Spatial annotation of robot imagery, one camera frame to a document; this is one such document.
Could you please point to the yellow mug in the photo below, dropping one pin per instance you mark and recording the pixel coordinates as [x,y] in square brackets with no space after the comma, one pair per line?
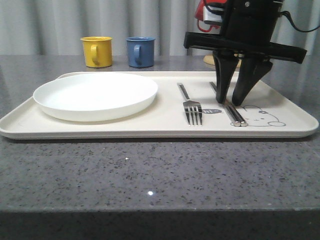
[97,51]

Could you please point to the silver fork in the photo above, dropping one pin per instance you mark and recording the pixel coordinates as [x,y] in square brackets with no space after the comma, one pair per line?
[192,109]

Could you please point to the wooden mug tree stand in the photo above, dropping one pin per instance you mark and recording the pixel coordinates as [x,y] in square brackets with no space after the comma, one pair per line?
[209,59]

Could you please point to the blue mug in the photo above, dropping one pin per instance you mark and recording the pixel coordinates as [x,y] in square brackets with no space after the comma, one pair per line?
[140,51]

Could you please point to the white round plate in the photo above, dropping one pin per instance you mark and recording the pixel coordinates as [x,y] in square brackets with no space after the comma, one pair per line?
[94,97]

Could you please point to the red mug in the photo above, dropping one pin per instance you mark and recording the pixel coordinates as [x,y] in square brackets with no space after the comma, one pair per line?
[201,15]

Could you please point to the cream rabbit serving tray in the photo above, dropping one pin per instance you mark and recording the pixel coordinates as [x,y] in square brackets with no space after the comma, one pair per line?
[268,115]

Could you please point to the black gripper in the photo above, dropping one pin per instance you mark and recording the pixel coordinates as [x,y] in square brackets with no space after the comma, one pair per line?
[246,27]

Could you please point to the grey curtain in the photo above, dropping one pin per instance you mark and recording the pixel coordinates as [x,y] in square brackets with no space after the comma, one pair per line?
[55,27]

